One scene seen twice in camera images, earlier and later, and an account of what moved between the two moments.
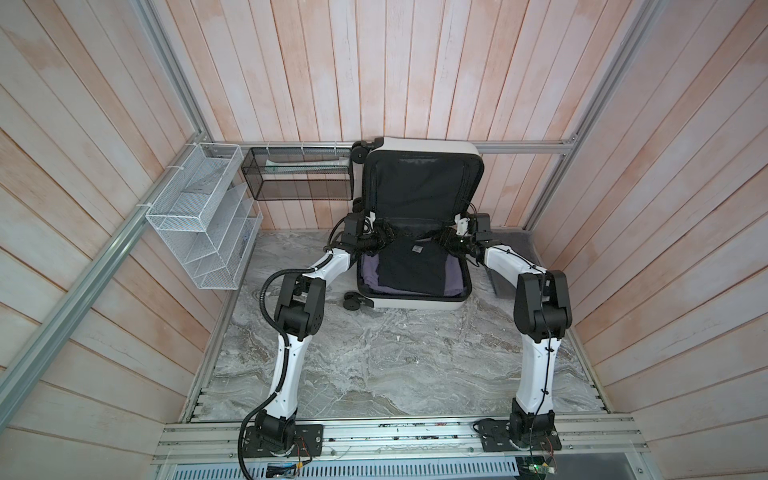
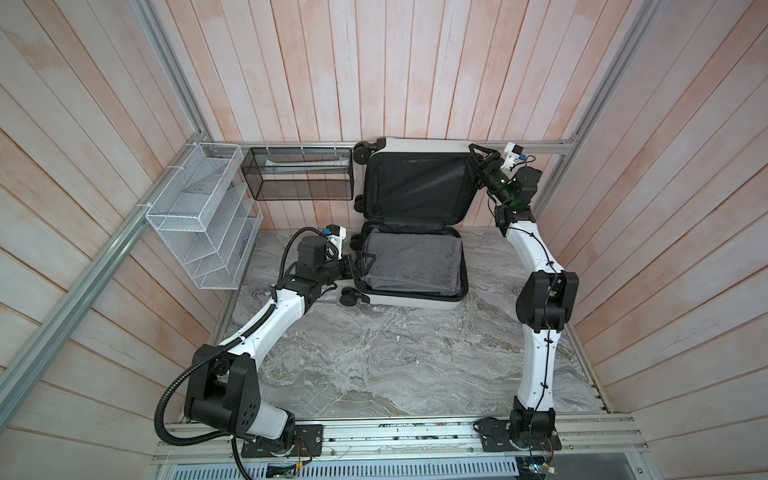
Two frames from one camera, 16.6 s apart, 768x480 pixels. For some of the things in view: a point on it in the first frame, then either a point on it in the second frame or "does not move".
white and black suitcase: [418, 187] does not move
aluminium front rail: [581, 441] does not move
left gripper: [381, 241] to [352, 273]
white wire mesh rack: [206, 217] does not move
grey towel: [520, 243] to [427, 262]
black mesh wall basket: [275, 173] does not move
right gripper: [447, 238] to [491, 169]
